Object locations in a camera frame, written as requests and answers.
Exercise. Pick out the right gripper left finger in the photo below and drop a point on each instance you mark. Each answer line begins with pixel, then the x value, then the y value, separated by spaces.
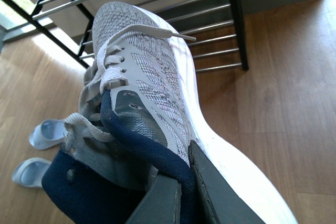
pixel 161 204

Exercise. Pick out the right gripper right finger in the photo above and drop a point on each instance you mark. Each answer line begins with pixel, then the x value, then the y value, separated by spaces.
pixel 216 200

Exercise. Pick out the grey sneaker one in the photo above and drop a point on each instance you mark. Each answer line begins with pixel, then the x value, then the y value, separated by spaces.
pixel 138 113

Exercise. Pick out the light blue slipper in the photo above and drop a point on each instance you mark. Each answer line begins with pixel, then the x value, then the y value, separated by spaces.
pixel 30 172
pixel 47 134

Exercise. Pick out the black metal shoe rack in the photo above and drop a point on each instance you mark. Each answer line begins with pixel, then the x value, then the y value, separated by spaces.
pixel 190 17

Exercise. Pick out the dark window frame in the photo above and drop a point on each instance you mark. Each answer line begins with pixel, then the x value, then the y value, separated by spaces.
pixel 13 25

